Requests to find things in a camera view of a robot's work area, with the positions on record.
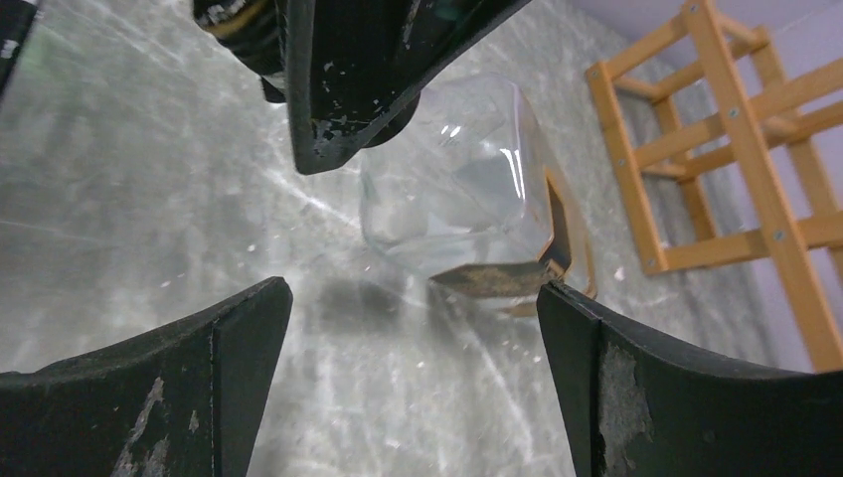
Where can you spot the wooden hexagonal wine rack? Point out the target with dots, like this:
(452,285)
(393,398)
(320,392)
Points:
(704,91)

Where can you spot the clear square whisky bottle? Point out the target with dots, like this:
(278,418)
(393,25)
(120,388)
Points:
(468,195)

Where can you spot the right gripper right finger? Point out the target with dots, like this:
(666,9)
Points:
(638,402)

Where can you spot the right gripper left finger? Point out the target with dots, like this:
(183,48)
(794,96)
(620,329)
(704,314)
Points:
(183,399)

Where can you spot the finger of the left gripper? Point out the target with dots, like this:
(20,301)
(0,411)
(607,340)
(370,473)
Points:
(354,68)

